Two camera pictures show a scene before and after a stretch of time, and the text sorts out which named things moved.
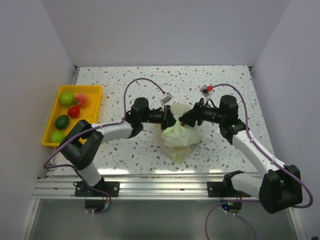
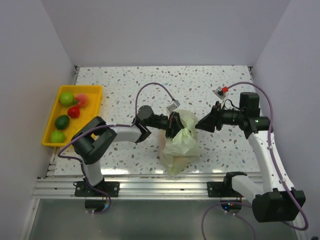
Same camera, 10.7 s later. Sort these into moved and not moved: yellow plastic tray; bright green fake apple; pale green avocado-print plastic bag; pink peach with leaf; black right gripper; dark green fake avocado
Moved: pale green avocado-print plastic bag; black right gripper
Not moved: yellow plastic tray; pink peach with leaf; bright green fake apple; dark green fake avocado
